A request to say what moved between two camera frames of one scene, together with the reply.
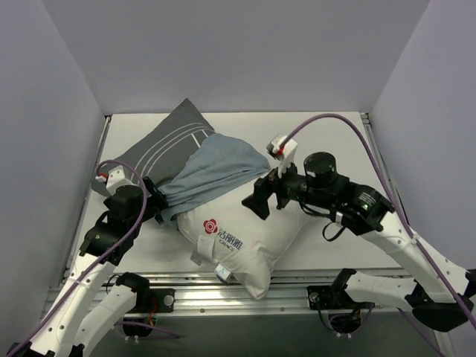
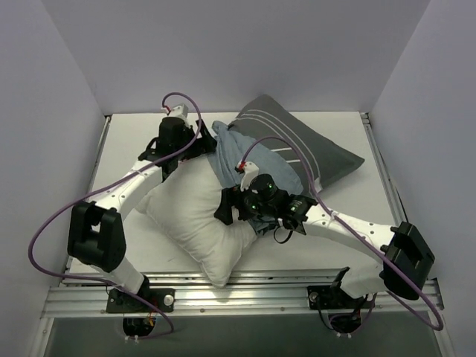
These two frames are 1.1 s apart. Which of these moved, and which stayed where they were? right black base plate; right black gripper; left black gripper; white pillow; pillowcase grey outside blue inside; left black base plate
Moved: right black gripper; left black gripper; pillowcase grey outside blue inside; white pillow
Stayed: left black base plate; right black base plate
